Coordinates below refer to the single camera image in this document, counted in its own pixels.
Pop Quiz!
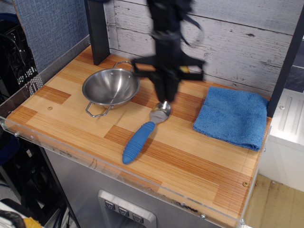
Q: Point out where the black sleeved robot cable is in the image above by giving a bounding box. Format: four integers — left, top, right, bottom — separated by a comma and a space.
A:
180, 11, 206, 48

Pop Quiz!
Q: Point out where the black equipment rack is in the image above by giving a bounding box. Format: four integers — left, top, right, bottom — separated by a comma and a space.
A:
0, 13, 38, 102

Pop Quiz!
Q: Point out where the stainless steel cabinet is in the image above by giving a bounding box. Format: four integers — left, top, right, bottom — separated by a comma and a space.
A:
45, 149, 219, 228

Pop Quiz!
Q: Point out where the stainless steel pot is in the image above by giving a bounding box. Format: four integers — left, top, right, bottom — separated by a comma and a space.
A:
82, 60, 140, 117

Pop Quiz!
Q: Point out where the dark left vertical post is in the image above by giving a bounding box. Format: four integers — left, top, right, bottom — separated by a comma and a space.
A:
84, 0, 110, 65

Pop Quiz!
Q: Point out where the white ribbed side unit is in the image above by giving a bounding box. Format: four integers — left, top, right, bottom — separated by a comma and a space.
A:
258, 89, 304, 191

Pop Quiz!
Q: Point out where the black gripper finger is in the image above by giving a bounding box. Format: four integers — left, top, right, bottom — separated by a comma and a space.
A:
166, 78, 180, 102
154, 79, 167, 102

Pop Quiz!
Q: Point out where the dark right vertical post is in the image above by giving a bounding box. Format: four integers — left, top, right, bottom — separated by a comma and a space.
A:
267, 6, 304, 118

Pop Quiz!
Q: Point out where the yellow cheese wedge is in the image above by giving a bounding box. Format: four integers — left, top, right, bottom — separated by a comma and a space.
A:
180, 66, 190, 73

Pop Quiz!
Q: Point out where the button control panel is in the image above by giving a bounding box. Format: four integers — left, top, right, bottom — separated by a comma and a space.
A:
98, 190, 157, 228

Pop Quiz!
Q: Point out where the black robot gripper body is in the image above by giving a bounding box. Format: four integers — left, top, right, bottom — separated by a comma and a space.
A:
131, 33, 205, 81

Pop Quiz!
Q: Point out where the dark vertical post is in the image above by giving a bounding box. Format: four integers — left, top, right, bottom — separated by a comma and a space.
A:
267, 6, 304, 118
84, 0, 110, 65

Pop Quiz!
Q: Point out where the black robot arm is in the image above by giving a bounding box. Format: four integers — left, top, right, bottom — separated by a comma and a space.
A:
131, 0, 205, 102

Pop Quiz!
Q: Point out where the blue folded cloth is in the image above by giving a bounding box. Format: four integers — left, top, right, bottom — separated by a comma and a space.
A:
193, 86, 268, 151

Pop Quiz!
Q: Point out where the yellow tape wrapped object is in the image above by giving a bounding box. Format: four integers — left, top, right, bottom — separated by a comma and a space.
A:
23, 217, 43, 228

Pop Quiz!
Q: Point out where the blue handled metal spoon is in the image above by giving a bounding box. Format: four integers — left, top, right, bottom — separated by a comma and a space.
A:
122, 101, 171, 164

